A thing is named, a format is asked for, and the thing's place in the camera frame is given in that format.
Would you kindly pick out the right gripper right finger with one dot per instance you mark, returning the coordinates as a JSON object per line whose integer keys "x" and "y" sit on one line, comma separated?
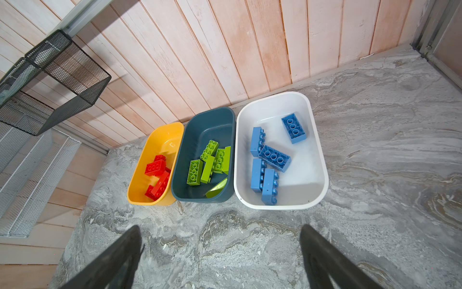
{"x": 323, "y": 264}

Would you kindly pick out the green lego brick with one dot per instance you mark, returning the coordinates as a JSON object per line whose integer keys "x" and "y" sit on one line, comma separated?
{"x": 195, "y": 172}
{"x": 219, "y": 161}
{"x": 210, "y": 150}

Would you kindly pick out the black wire mesh basket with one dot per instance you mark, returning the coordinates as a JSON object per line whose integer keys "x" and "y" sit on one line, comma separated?
{"x": 52, "y": 82}

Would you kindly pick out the white plastic bin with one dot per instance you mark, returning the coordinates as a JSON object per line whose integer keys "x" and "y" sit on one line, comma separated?
{"x": 306, "y": 181}

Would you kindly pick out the green lego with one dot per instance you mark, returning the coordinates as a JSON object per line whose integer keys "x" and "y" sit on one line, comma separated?
{"x": 208, "y": 170}

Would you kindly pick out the white wire mesh shelf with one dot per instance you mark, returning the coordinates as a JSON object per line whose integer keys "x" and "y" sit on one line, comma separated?
{"x": 29, "y": 176}

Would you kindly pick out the green lego plate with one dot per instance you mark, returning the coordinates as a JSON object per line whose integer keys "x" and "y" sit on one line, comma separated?
{"x": 226, "y": 160}

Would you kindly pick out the red lego brick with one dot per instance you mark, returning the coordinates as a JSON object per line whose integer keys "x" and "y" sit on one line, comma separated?
{"x": 156, "y": 191}
{"x": 157, "y": 167}

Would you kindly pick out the yellow plastic bin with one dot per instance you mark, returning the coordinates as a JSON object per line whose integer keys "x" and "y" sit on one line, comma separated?
{"x": 152, "y": 179}

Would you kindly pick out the teal plastic bin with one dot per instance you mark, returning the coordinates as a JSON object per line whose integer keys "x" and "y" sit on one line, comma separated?
{"x": 220, "y": 125}

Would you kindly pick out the blue lego brick small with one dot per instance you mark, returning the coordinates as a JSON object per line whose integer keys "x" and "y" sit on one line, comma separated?
{"x": 294, "y": 129}

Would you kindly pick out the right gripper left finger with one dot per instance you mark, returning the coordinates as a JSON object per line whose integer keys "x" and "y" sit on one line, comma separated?
{"x": 115, "y": 268}

